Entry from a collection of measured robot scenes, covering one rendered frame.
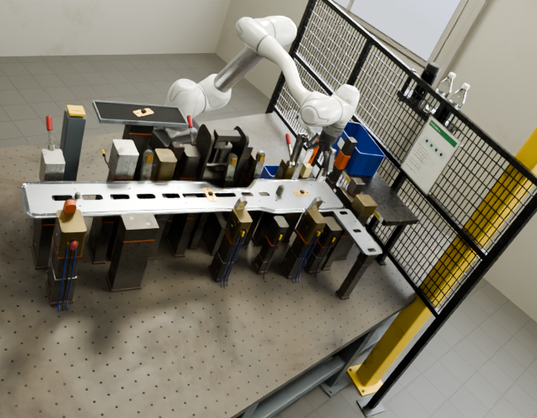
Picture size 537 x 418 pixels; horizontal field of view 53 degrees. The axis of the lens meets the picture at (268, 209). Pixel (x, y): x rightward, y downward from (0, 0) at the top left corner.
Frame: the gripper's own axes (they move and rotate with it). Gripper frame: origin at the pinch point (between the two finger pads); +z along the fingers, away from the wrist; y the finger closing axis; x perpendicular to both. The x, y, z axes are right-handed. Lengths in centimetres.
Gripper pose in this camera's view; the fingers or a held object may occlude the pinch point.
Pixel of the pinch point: (312, 169)
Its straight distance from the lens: 240.1
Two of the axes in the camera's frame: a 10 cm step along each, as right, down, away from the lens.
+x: 8.4, -0.3, 5.3
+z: -3.3, 7.5, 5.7
